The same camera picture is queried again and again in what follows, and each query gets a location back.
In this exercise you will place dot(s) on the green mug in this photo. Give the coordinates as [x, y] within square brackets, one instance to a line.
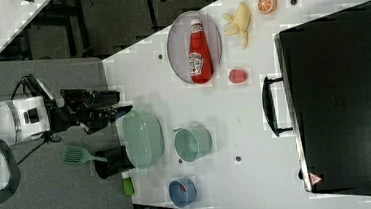
[192, 143]

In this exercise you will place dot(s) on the green perforated colander basket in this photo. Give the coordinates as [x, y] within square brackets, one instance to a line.
[143, 137]

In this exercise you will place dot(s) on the green spatula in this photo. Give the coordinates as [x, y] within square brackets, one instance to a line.
[79, 155]

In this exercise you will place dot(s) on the blue bowl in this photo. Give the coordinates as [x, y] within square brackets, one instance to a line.
[179, 198]

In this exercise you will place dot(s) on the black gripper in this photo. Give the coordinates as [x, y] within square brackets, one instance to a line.
[90, 110]

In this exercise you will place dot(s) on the peeled toy banana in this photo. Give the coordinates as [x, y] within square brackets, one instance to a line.
[238, 23]

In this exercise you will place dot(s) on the black toaster oven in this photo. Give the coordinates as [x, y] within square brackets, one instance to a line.
[325, 69]

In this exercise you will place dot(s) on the red ketchup bottle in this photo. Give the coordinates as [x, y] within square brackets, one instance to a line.
[199, 59]

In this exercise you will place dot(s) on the black cylinder holder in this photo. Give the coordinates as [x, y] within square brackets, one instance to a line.
[117, 161]

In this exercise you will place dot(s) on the small red toy in bowl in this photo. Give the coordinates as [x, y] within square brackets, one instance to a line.
[182, 188]

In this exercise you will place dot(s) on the green marker block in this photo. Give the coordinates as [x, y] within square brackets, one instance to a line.
[127, 183]

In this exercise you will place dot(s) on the red strawberry toy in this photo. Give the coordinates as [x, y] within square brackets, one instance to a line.
[237, 76]

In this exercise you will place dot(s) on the orange slice toy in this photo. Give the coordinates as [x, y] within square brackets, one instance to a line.
[266, 6]

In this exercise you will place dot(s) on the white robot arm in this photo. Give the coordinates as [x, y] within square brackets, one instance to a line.
[29, 119]

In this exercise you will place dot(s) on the grey round plate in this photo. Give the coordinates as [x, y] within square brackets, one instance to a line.
[178, 43]

